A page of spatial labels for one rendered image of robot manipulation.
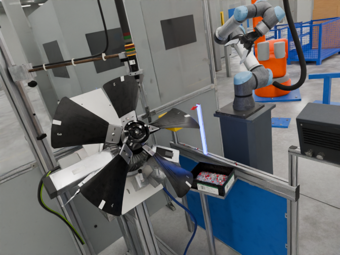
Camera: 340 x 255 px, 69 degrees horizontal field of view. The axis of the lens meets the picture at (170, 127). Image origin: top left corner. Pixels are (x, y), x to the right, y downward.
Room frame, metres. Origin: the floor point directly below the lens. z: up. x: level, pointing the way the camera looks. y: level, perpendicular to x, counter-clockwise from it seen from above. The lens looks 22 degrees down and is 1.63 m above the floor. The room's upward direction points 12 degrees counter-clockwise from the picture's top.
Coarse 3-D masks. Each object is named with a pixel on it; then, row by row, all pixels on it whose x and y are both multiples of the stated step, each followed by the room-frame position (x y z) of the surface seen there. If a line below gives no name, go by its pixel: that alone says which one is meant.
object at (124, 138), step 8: (136, 120) 1.07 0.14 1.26; (128, 128) 1.04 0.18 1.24; (136, 128) 1.05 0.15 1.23; (144, 128) 1.06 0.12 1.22; (120, 136) 1.10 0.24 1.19; (128, 136) 1.00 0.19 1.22; (136, 136) 1.01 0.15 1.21; (144, 136) 1.03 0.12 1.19; (120, 144) 1.07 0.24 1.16; (128, 144) 1.01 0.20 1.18; (136, 144) 0.99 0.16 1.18; (144, 144) 1.10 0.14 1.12; (136, 152) 1.06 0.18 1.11
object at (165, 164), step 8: (160, 160) 0.99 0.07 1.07; (168, 160) 1.07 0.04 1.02; (168, 168) 0.97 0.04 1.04; (176, 168) 1.02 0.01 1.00; (168, 176) 0.92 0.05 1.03; (176, 176) 0.95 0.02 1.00; (184, 176) 0.99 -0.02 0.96; (192, 176) 1.03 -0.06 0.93; (176, 184) 0.90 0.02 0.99; (184, 184) 0.93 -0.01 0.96; (176, 192) 0.86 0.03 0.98; (184, 192) 0.89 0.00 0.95
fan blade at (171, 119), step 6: (174, 108) 1.34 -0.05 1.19; (168, 114) 1.27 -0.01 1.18; (174, 114) 1.27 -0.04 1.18; (180, 114) 1.27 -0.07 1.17; (186, 114) 1.27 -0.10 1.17; (156, 120) 1.22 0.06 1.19; (162, 120) 1.20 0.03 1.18; (168, 120) 1.19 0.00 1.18; (174, 120) 1.19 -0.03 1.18; (180, 120) 1.19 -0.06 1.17; (186, 120) 1.20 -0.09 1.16; (192, 120) 1.21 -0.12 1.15; (156, 126) 1.13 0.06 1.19; (162, 126) 1.12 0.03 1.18; (168, 126) 1.12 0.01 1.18; (174, 126) 1.12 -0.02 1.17; (180, 126) 1.13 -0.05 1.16; (186, 126) 1.14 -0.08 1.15; (192, 126) 1.15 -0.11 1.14; (198, 126) 1.17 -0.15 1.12
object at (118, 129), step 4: (112, 124) 1.05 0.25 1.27; (108, 128) 1.05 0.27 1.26; (112, 128) 1.05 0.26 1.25; (116, 128) 1.05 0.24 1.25; (120, 128) 1.06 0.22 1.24; (108, 132) 1.05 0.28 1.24; (112, 132) 1.05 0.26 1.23; (116, 132) 1.06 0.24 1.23; (120, 132) 1.06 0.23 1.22; (108, 136) 1.05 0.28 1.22; (112, 136) 1.05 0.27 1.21; (116, 136) 1.06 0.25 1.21; (108, 140) 1.05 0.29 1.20; (116, 140) 1.06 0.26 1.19
